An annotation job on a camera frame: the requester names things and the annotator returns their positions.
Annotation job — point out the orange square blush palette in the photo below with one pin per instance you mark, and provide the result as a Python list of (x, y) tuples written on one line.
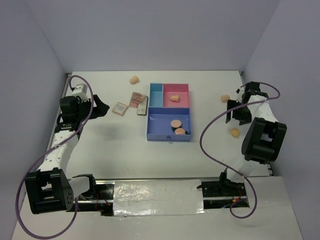
[(120, 109)]

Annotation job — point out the pink blush palette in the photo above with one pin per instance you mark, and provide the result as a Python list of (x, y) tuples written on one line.
[(133, 103)]

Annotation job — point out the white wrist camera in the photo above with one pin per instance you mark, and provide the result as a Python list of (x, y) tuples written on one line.
[(80, 90), (240, 92)]

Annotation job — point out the yellow teardrop makeup sponge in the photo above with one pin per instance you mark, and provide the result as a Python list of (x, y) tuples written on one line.
[(235, 132)]

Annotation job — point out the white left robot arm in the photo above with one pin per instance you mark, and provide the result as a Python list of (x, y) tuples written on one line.
[(48, 188)]

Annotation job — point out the tan gourd-shaped makeup sponge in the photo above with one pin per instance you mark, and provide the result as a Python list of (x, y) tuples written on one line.
[(224, 98)]

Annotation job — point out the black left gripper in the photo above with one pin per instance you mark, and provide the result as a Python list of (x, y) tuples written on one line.
[(100, 110)]

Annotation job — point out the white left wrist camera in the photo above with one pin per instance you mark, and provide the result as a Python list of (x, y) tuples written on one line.
[(80, 90)]

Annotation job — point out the patterned eyeshadow palette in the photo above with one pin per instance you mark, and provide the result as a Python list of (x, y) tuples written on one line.
[(137, 98)]

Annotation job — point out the silver tape covered panel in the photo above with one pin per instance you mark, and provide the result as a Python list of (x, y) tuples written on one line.
[(157, 198)]

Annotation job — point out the aluminium table edge rail left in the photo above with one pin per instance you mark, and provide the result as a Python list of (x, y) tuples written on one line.
[(63, 94)]

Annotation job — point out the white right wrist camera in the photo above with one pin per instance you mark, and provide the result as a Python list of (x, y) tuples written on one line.
[(240, 92)]

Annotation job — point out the three-colour compartment organizer tray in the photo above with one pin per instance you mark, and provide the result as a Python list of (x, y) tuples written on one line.
[(161, 111)]

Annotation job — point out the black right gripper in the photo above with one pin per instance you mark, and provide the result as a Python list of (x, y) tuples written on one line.
[(244, 119)]

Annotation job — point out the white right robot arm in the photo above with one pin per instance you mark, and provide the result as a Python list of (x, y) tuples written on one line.
[(233, 180)]

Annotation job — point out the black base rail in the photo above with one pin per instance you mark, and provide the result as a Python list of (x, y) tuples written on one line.
[(213, 198)]

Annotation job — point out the pink round powder puff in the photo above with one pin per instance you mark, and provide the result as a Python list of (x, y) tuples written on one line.
[(175, 123)]

